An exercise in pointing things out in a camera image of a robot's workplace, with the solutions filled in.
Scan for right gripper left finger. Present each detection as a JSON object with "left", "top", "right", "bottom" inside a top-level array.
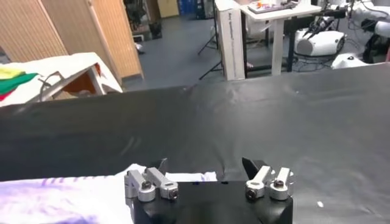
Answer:
[{"left": 124, "top": 158, "right": 179, "bottom": 202}]

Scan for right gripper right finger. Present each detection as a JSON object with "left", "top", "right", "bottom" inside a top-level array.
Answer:
[{"left": 242, "top": 157, "right": 295, "bottom": 201}]

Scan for lavender t-shirt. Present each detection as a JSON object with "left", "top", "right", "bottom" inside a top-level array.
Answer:
[{"left": 0, "top": 163, "right": 218, "bottom": 224}]

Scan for wide black table cover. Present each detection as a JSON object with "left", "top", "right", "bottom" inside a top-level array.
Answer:
[{"left": 0, "top": 62, "right": 390, "bottom": 224}]

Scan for white side table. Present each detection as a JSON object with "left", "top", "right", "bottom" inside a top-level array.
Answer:
[{"left": 39, "top": 65, "right": 106, "bottom": 103}]

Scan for black light stand tripod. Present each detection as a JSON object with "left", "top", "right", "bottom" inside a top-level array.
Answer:
[{"left": 197, "top": 30, "right": 225, "bottom": 80}]

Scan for white standing desk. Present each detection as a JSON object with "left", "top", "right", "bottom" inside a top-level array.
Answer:
[{"left": 240, "top": 2, "right": 322, "bottom": 76}]

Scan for tall white cardboard box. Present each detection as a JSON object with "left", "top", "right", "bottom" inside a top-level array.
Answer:
[{"left": 214, "top": 0, "right": 246, "bottom": 82}]

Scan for black waste bin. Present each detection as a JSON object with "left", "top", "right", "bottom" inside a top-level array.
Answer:
[{"left": 148, "top": 21, "right": 163, "bottom": 40}]

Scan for bamboo folding screen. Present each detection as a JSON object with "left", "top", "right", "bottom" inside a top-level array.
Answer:
[{"left": 0, "top": 0, "right": 144, "bottom": 86}]

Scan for green garment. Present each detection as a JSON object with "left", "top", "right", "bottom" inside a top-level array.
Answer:
[{"left": 0, "top": 72, "right": 39, "bottom": 95}]

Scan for red garment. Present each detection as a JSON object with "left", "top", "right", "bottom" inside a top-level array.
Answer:
[{"left": 0, "top": 90, "right": 15, "bottom": 102}]

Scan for grey tray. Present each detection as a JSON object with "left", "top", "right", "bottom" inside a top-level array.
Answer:
[{"left": 247, "top": 1, "right": 298, "bottom": 15}]

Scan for yellow-green garment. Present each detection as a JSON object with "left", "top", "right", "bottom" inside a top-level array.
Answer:
[{"left": 0, "top": 66, "right": 27, "bottom": 80}]

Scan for blue storage crates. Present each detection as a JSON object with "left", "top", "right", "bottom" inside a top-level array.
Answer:
[{"left": 179, "top": 0, "right": 214, "bottom": 18}]

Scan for black cable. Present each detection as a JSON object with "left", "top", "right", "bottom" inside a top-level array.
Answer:
[{"left": 38, "top": 71, "right": 66, "bottom": 92}]

